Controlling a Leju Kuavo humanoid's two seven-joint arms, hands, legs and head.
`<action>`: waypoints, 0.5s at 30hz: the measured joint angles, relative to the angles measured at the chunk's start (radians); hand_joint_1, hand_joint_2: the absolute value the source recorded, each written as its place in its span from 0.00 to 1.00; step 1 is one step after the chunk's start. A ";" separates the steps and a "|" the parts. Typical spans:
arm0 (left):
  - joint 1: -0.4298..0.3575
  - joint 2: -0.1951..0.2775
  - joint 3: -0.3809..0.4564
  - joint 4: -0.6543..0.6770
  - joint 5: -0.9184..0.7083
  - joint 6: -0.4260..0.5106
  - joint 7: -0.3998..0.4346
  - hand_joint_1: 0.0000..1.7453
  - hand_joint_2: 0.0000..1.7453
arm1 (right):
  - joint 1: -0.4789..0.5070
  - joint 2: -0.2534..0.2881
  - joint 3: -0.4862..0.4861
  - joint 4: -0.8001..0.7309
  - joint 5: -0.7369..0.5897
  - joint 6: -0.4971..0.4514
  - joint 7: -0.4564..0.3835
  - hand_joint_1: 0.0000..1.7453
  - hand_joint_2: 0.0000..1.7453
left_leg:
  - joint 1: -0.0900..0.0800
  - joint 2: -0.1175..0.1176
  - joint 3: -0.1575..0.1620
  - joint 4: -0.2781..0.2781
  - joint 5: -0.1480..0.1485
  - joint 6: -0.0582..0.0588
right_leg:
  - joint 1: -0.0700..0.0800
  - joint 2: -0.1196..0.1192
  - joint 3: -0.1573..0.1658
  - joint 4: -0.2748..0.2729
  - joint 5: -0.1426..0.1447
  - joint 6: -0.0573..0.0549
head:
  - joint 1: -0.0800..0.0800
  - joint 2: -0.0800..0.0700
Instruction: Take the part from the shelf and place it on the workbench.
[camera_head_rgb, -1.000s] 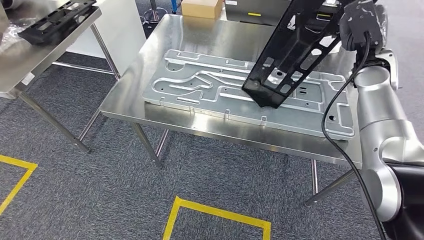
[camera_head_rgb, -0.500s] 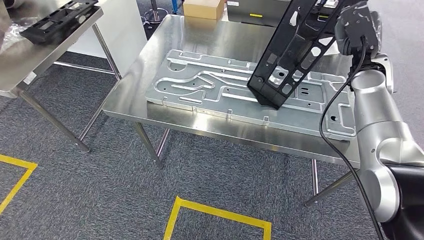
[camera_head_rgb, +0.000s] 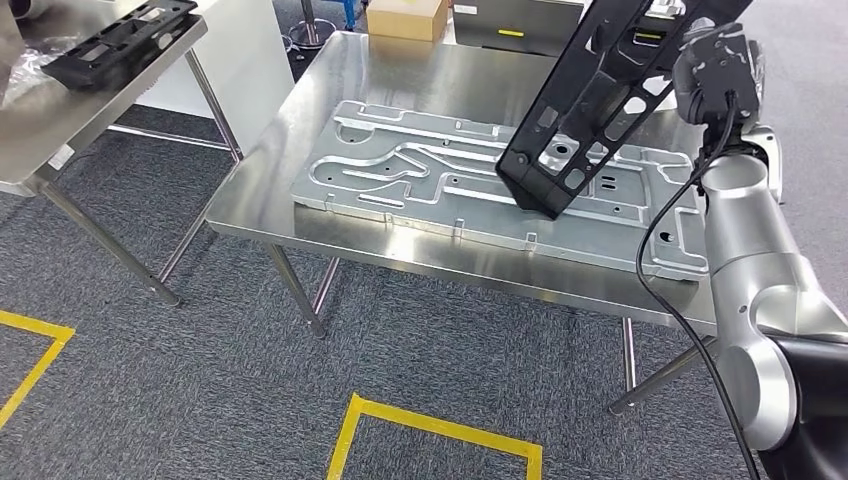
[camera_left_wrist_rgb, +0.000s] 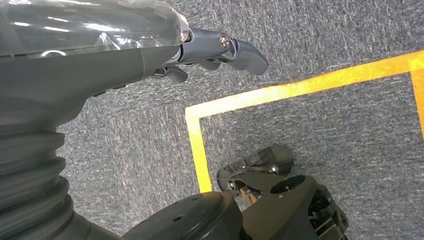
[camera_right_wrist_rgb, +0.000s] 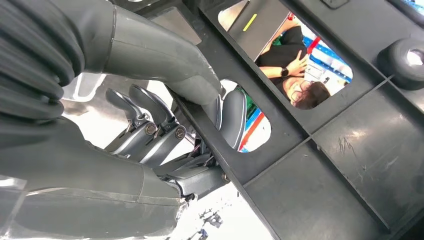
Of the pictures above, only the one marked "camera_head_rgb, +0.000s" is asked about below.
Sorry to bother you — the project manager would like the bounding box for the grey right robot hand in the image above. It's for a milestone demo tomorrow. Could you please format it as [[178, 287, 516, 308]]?
[[692, 21, 768, 107]]

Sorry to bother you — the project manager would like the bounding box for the long black plastic part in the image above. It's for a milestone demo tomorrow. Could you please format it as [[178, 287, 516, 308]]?
[[494, 0, 753, 221]]

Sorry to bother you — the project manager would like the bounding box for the stainless steel workbench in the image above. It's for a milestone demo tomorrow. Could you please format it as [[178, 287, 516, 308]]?
[[205, 29, 786, 417]]

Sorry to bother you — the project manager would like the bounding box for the blue metal shelf rack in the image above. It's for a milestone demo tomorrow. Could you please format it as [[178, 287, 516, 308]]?
[[341, 0, 367, 32]]

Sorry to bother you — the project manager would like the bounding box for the black plastic part stack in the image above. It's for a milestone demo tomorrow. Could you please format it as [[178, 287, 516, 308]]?
[[40, 0, 200, 93]]

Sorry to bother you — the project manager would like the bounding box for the grey laptop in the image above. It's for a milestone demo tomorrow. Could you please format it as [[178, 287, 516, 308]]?
[[452, 0, 588, 59]]

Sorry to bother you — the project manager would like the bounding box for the stamped grey metal panel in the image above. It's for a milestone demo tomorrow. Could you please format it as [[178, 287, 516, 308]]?
[[289, 99, 711, 283]]

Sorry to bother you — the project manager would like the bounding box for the brown cardboard box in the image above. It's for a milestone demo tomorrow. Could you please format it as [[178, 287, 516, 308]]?
[[366, 0, 450, 43]]

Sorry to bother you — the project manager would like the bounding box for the stainless steel side table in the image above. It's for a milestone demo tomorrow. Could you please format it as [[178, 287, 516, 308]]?
[[0, 0, 245, 308]]

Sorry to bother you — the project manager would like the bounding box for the clear plastic bag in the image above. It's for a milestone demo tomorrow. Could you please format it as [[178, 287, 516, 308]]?
[[0, 36, 68, 111]]

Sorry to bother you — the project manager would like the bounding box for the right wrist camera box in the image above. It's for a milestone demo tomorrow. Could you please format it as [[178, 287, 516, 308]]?
[[672, 29, 763, 128]]

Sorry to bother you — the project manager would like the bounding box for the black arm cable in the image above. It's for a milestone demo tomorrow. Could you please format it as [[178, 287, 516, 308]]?
[[634, 92, 763, 480]]

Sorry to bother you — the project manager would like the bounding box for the chrome stanchion post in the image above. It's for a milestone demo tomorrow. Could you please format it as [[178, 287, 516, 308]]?
[[286, 0, 339, 49]]

